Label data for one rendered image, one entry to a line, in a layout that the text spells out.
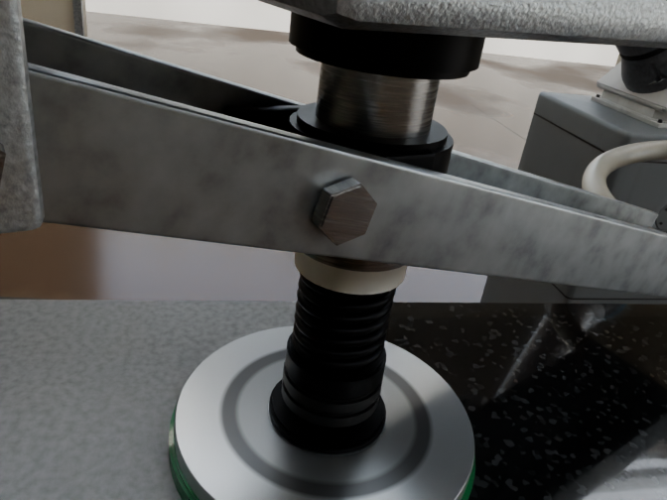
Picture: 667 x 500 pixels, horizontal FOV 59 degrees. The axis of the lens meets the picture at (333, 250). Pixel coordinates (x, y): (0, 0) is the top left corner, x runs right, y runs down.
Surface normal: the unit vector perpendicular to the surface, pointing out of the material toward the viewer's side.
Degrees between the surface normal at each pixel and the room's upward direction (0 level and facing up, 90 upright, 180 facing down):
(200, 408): 0
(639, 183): 90
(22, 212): 90
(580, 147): 90
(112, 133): 90
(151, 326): 0
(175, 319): 0
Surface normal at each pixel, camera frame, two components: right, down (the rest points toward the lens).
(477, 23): 0.42, 0.76
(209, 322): 0.12, -0.88
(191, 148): 0.50, 0.45
